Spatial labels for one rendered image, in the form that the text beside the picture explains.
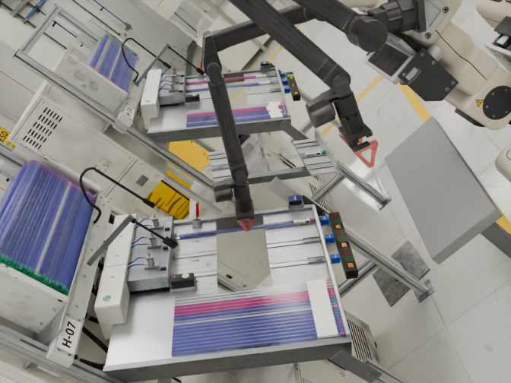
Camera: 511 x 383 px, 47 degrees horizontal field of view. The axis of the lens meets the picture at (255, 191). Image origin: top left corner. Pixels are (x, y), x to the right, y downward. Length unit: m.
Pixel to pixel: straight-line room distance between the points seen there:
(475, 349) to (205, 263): 1.07
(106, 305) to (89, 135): 1.29
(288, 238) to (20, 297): 0.92
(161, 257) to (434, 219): 0.91
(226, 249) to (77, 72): 1.24
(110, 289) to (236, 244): 1.48
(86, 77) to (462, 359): 2.07
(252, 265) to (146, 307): 1.54
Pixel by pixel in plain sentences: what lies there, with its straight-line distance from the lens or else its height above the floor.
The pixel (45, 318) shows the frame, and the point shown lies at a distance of 1.81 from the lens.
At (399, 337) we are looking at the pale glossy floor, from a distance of 2.67.
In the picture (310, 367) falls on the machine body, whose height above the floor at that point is 0.53.
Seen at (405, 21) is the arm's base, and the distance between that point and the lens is 1.51.
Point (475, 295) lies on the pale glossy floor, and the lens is 2.52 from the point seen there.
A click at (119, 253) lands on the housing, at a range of 2.05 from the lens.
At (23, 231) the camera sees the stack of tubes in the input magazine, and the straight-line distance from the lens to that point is 1.87.
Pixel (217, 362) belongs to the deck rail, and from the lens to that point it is 1.74.
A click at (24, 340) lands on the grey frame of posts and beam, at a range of 1.70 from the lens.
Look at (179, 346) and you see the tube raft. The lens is 1.77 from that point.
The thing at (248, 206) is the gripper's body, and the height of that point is 0.97.
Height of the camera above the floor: 1.81
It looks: 24 degrees down
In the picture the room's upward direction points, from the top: 55 degrees counter-clockwise
